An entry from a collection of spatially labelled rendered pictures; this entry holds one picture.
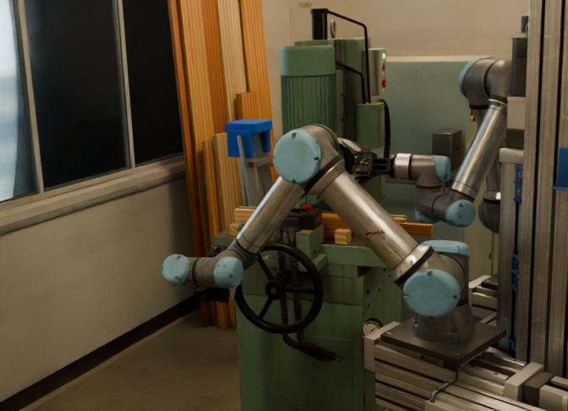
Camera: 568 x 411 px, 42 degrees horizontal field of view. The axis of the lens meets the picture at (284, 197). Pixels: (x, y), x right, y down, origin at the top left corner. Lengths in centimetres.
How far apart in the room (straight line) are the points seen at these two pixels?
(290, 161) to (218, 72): 251
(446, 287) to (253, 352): 105
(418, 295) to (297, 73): 94
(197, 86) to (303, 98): 163
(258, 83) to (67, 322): 180
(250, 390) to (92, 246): 130
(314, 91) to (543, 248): 89
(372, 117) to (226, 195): 151
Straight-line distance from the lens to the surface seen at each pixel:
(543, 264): 186
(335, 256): 232
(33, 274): 335
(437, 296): 165
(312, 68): 232
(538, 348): 194
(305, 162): 164
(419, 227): 239
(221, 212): 388
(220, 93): 414
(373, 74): 263
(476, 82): 219
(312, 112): 233
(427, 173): 213
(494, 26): 461
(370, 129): 255
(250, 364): 256
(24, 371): 342
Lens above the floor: 156
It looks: 13 degrees down
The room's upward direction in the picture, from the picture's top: 2 degrees counter-clockwise
